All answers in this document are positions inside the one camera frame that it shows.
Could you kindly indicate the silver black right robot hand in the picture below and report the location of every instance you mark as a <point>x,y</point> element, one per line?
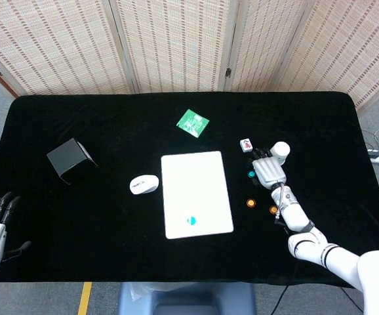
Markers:
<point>269,172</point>

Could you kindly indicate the cyan button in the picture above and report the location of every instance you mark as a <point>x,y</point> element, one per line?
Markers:
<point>191,221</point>
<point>250,174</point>

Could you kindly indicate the orange button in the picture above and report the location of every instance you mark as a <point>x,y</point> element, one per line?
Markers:
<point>272,209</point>
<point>250,203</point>

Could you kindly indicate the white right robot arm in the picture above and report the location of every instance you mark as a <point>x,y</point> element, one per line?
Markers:
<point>327,252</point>

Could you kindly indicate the white rectangular magnetic board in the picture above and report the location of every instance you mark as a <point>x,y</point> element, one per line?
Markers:
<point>196,187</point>

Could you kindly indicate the white printed paper cup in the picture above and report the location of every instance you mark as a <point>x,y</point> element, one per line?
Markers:
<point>280,149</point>

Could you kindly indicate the white mahjong tile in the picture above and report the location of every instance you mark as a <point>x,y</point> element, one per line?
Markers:
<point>246,145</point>

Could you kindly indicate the green foil packet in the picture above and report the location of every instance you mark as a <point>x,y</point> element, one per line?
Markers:
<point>192,123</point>

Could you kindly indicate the yellow floor tape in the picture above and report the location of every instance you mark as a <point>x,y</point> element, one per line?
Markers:
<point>85,298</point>

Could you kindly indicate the black glossy box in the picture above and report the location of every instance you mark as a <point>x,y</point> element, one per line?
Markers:
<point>65,157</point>

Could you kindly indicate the black velvet tablecloth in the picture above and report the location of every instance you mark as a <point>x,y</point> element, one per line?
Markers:
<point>111,223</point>

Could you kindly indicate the woven bamboo screen panel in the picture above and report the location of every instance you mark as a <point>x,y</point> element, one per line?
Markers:
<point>176,42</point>
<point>347,49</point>
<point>261,46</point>
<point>55,46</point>

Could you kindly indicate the white computer mouse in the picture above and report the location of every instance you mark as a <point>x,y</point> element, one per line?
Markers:
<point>143,184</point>

